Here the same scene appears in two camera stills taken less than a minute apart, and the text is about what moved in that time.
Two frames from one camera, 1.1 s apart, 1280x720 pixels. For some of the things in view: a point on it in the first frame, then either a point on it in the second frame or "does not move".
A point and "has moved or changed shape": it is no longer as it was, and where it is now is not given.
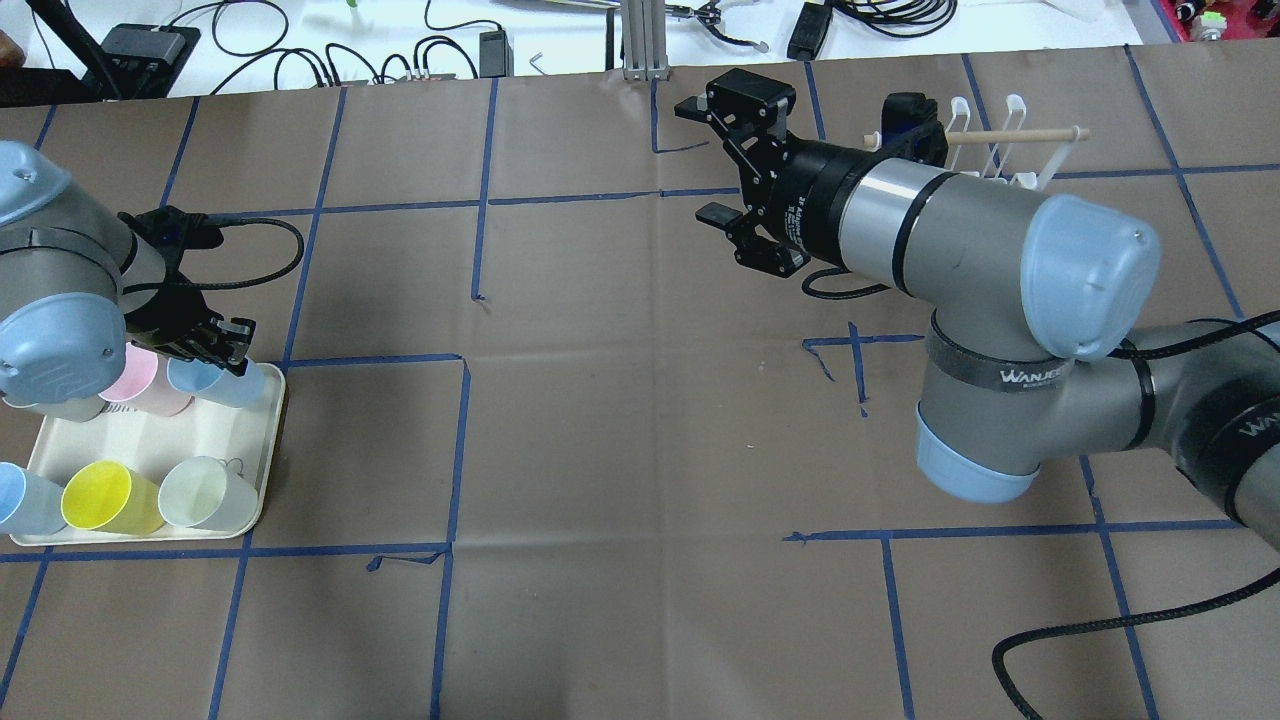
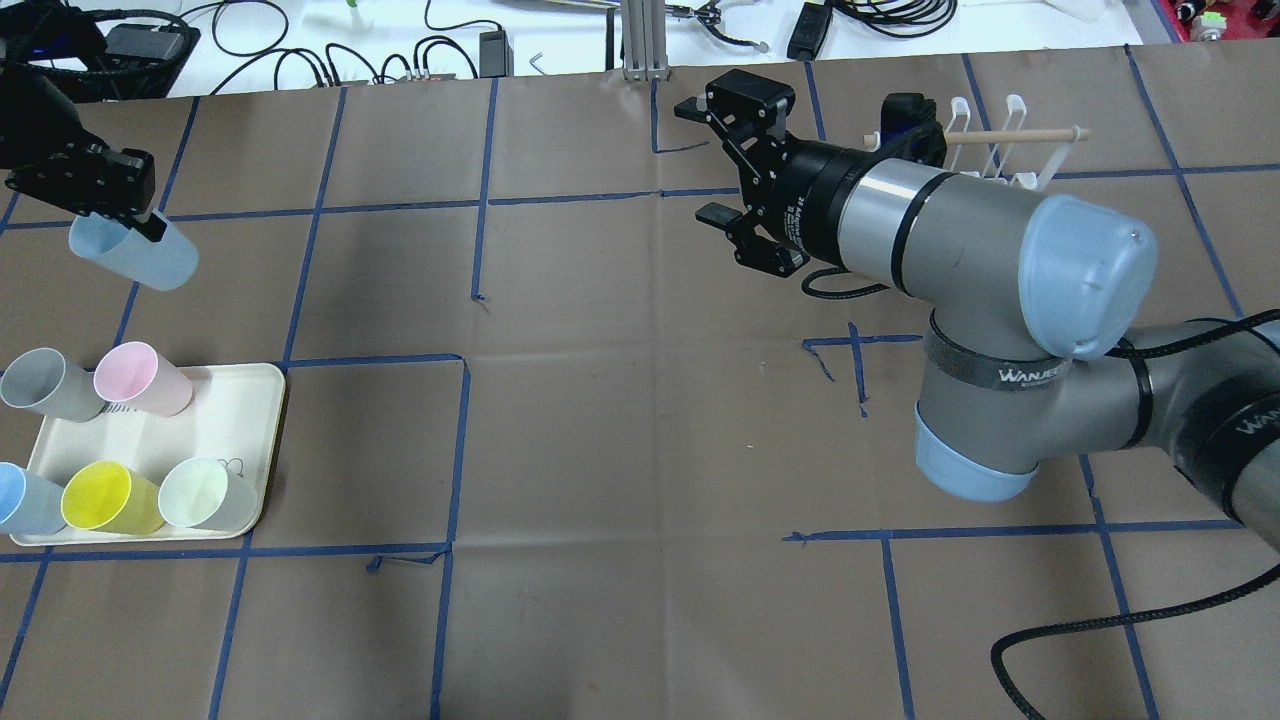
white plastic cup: [208, 493] does not move
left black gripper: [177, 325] -> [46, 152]
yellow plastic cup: [102, 495] does not move
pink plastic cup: [144, 385] does not move
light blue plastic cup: [219, 387] has moved or changed shape
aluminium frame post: [644, 41] does not move
